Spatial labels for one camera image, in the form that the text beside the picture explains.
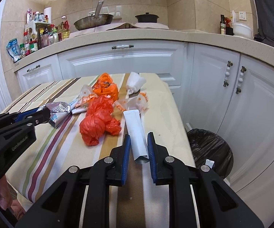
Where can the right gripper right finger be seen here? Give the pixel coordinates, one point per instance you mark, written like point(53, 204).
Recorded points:
point(197, 198)

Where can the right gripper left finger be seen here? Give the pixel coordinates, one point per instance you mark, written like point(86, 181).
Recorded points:
point(81, 196)

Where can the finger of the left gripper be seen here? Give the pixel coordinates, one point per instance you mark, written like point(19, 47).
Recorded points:
point(45, 119)
point(17, 119)

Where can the silver foil snack wrapper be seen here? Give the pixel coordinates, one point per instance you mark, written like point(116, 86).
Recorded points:
point(59, 112)

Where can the white orange-dotted food wrapper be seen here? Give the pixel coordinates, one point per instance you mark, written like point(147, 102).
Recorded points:
point(83, 100)

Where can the orange printed plastic bag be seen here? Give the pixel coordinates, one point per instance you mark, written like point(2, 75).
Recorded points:
point(105, 86)

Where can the white paper box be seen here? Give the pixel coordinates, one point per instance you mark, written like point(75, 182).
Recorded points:
point(137, 136)

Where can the black-lined trash bin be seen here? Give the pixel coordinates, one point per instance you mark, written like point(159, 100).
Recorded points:
point(206, 145)

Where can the person's left hand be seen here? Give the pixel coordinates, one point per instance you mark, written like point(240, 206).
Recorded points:
point(6, 200)

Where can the striped tablecloth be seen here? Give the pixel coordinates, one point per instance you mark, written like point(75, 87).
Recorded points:
point(139, 203)

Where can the large red-orange plastic bag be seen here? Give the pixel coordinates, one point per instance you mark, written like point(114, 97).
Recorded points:
point(99, 120)

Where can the green-lidded jar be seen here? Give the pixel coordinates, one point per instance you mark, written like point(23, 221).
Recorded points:
point(22, 50)

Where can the red-lidded jar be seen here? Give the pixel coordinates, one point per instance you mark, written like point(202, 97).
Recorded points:
point(33, 45)

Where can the blue white snack bag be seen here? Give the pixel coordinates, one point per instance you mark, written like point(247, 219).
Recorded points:
point(13, 50)

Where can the white spice rack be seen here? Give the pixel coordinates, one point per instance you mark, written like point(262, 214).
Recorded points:
point(39, 31)

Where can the cooking oil bottle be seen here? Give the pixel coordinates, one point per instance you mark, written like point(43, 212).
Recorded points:
point(65, 31)

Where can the white crumpled paper towel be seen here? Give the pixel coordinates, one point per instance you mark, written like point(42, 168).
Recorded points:
point(134, 83)

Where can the white orange wrapper right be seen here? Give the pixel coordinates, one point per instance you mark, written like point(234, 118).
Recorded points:
point(139, 102)

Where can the steel frying pan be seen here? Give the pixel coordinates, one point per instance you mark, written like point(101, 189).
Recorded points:
point(95, 20)

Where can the paper towel roll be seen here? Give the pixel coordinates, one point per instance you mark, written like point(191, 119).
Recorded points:
point(48, 14)

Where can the black cooking pot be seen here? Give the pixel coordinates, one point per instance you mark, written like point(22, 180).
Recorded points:
point(147, 18)

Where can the white bowl stack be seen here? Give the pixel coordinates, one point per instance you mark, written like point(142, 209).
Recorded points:
point(242, 30)

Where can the dark sauce bottle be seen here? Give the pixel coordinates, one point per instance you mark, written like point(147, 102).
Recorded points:
point(222, 25)

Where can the drawer handle left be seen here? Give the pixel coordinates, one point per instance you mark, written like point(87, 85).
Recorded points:
point(34, 68)

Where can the drawer handle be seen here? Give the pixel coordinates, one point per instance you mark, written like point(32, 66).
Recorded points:
point(34, 68)
point(123, 46)

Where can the drawer handle centre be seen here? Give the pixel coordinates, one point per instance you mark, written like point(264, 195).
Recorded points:
point(123, 46)

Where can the cabinet door handle right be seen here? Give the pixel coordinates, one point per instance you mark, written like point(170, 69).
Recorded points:
point(240, 80)

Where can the cabinet door handle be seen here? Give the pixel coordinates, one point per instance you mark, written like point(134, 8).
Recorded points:
point(227, 74)
point(240, 80)

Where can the cabinet door handle left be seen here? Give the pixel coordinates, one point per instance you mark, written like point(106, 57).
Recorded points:
point(227, 74)

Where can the white wall socket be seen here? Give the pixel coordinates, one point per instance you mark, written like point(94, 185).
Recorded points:
point(242, 15)

